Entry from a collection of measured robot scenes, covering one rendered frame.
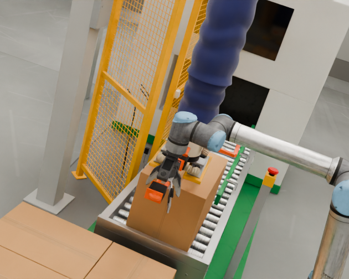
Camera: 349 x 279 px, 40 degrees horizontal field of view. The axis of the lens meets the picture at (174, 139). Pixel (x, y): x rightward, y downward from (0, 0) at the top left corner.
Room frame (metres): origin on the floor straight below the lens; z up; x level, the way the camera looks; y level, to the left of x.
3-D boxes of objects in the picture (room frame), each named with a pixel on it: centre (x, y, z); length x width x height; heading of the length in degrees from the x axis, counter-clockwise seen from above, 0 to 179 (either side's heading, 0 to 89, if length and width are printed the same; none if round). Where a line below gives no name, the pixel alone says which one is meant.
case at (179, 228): (2.65, -0.13, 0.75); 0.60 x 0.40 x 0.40; 169
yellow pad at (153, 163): (2.41, 0.02, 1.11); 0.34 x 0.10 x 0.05; 173
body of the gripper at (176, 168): (1.83, -0.02, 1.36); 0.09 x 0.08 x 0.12; 173
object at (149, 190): (1.80, 0.01, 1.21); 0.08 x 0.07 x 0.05; 173
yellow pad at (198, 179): (2.38, -0.17, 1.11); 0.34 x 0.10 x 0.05; 173
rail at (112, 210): (3.51, 0.05, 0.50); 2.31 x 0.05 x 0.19; 169
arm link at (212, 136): (1.81, -0.13, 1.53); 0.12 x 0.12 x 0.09; 74
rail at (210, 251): (3.39, -0.59, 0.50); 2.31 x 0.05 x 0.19; 169
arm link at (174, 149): (1.83, -0.01, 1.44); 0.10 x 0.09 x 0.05; 83
